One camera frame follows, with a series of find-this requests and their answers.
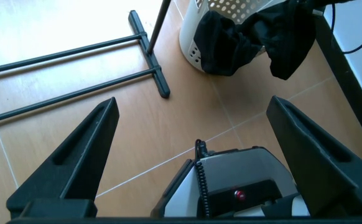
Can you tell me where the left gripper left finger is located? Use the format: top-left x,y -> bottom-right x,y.
6,96 -> 120,218

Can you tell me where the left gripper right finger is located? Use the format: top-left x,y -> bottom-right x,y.
266,95 -> 362,218

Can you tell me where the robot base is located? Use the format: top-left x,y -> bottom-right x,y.
151,139 -> 311,218

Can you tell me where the black clothes rack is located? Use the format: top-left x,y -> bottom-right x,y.
0,0 -> 172,127

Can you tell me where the heap of clothes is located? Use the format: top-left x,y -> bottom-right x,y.
193,0 -> 317,81

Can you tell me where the white laundry basket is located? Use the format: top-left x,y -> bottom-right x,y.
179,0 -> 290,74

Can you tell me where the black cable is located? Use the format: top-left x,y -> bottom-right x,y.
330,0 -> 362,55

